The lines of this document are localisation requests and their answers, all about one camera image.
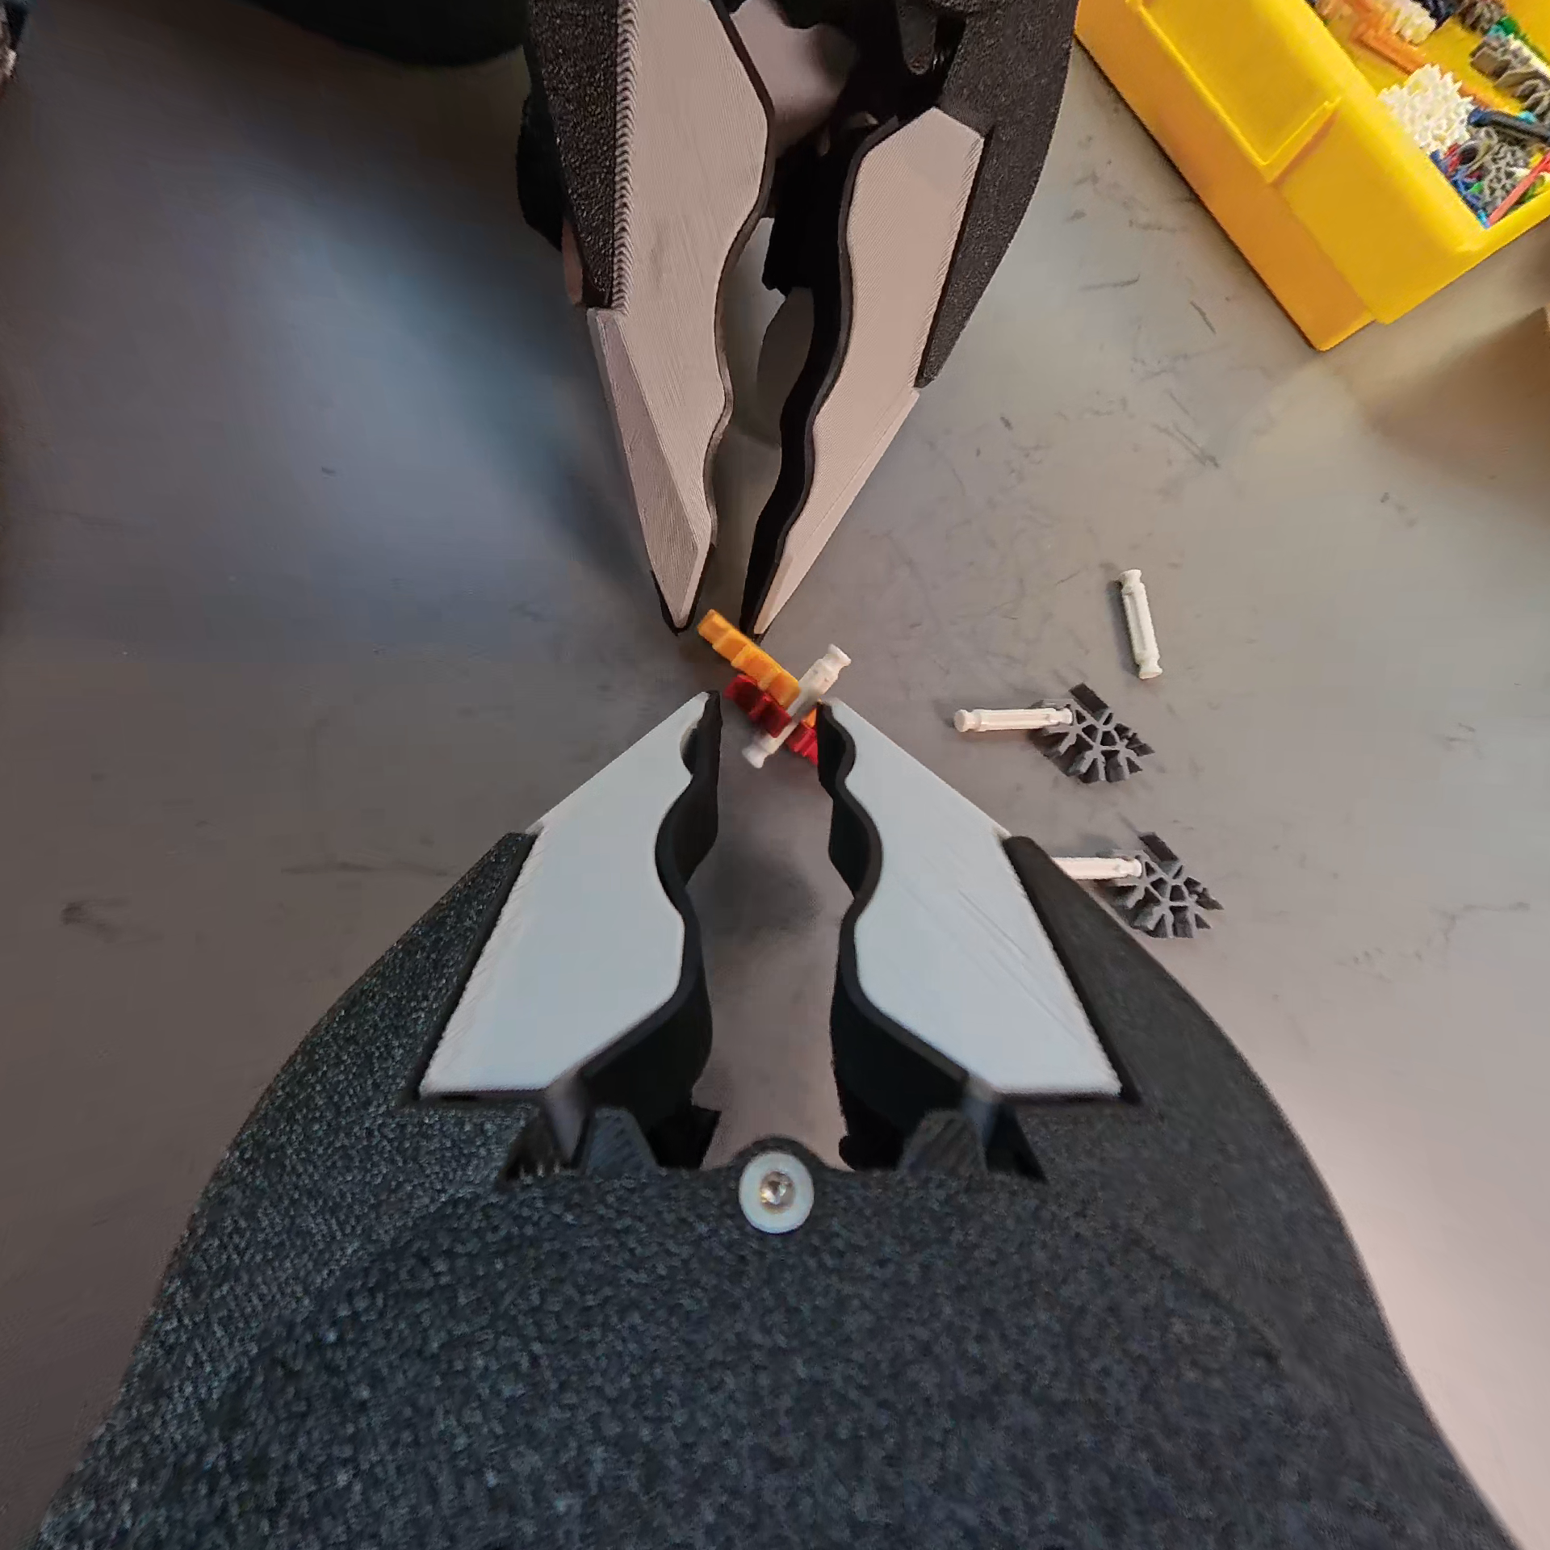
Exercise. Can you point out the red toy connector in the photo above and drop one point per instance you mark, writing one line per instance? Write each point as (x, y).
(757, 704)

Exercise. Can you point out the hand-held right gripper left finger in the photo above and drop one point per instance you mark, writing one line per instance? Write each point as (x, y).
(568, 956)

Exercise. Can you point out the pile of toy building parts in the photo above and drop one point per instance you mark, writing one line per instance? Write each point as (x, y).
(1453, 121)

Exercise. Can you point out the yellow plastic bin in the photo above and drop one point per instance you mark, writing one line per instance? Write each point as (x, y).
(1271, 181)

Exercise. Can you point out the grey toy connector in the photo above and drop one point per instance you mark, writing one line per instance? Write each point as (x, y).
(1096, 738)
(1163, 889)

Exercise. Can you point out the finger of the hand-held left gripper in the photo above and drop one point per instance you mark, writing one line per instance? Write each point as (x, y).
(678, 277)
(883, 326)

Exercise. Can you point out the yellow toy connector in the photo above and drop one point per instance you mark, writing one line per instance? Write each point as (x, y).
(738, 647)

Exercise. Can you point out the short white toy rod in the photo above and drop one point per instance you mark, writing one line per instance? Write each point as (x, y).
(1138, 623)
(824, 671)
(1004, 718)
(1096, 867)

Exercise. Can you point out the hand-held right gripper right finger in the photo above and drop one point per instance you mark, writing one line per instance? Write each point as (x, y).
(969, 968)

